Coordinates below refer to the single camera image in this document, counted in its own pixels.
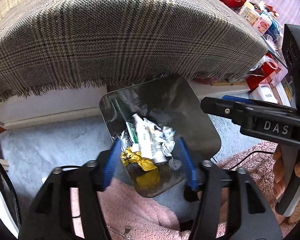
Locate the yellow wrapper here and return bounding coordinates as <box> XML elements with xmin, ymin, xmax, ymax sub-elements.
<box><xmin>121</xmin><ymin>146</ymin><xmax>160</xmax><ymax>191</ymax></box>

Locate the white foil bag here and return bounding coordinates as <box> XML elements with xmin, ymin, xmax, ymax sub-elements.
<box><xmin>120</xmin><ymin>113</ymin><xmax>175</xmax><ymax>166</ymax></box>

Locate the black metal trash bin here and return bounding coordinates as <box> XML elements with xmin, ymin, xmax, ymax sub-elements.
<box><xmin>99</xmin><ymin>76</ymin><xmax>221</xmax><ymax>198</ymax></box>

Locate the person's right hand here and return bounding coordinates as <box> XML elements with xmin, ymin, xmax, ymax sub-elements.
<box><xmin>273</xmin><ymin>145</ymin><xmax>300</xmax><ymax>199</ymax></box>

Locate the pink fluffy clothing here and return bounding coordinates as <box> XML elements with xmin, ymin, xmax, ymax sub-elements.
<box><xmin>70</xmin><ymin>177</ymin><xmax>278</xmax><ymax>240</ymax></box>

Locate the white pink label bottle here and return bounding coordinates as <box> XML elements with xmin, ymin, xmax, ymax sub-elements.
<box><xmin>253</xmin><ymin>14</ymin><xmax>272</xmax><ymax>36</ymax></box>

